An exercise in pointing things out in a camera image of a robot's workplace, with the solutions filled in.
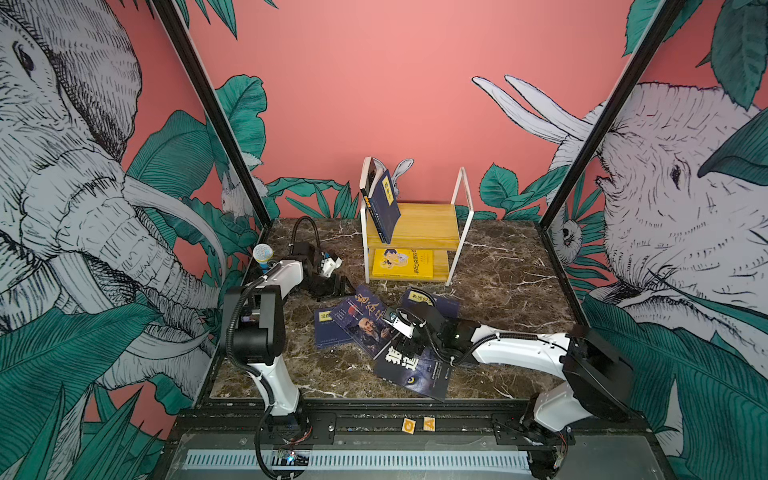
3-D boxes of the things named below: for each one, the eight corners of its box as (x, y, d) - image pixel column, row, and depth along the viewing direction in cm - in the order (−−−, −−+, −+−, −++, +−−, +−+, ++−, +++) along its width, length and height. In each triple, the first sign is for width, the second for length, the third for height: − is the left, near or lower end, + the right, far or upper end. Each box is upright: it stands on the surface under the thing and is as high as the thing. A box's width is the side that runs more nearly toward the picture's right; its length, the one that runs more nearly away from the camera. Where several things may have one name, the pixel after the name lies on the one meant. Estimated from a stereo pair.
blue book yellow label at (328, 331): (315, 349, 89) (314, 346, 88) (315, 312, 97) (314, 309, 95) (353, 343, 91) (352, 340, 89) (350, 307, 98) (349, 304, 97)
